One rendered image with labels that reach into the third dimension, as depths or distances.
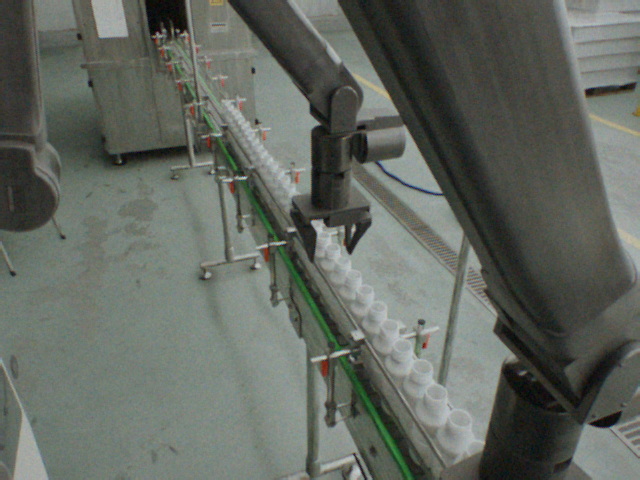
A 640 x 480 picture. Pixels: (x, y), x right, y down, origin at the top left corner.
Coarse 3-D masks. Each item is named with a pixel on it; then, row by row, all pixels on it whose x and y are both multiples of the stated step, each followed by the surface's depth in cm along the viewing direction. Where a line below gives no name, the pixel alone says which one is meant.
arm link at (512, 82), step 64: (384, 0) 14; (448, 0) 14; (512, 0) 15; (384, 64) 16; (448, 64) 15; (512, 64) 16; (576, 64) 17; (448, 128) 17; (512, 128) 17; (576, 128) 19; (448, 192) 21; (512, 192) 19; (576, 192) 20; (512, 256) 22; (576, 256) 23; (512, 320) 32; (576, 320) 25; (576, 384) 28
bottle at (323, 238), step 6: (318, 234) 130; (324, 234) 130; (318, 240) 128; (324, 240) 127; (330, 240) 129; (318, 246) 129; (324, 246) 128; (318, 252) 129; (324, 252) 129; (318, 258) 129; (312, 264) 132; (318, 264) 130; (312, 270) 133; (312, 276) 134; (318, 276) 132; (318, 282) 133; (312, 288) 136; (318, 288) 134
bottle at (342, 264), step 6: (336, 258) 120; (342, 258) 121; (348, 258) 120; (336, 264) 119; (342, 264) 118; (348, 264) 118; (336, 270) 119; (342, 270) 119; (348, 270) 119; (330, 276) 121; (336, 276) 120; (342, 276) 119; (330, 282) 121; (336, 282) 119; (342, 282) 119; (336, 288) 120; (330, 294) 123; (330, 300) 124; (330, 306) 124; (336, 306) 123; (336, 312) 124
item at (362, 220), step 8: (328, 216) 72; (336, 216) 72; (344, 216) 72; (352, 216) 73; (360, 216) 74; (368, 216) 74; (328, 224) 72; (336, 224) 72; (344, 224) 73; (352, 224) 79; (360, 224) 74; (368, 224) 75; (360, 232) 76; (352, 240) 78; (352, 248) 78
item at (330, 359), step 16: (192, 80) 286; (208, 80) 289; (192, 112) 250; (208, 112) 252; (224, 128) 212; (208, 144) 214; (224, 144) 215; (240, 224) 185; (272, 240) 140; (288, 240) 142; (272, 256) 142; (288, 256) 144; (272, 272) 145; (272, 288) 147; (272, 304) 150; (400, 320) 108; (352, 336) 105; (416, 336) 111; (336, 352) 106; (352, 352) 106; (416, 352) 113; (352, 368) 108; (352, 400) 112; (352, 416) 114
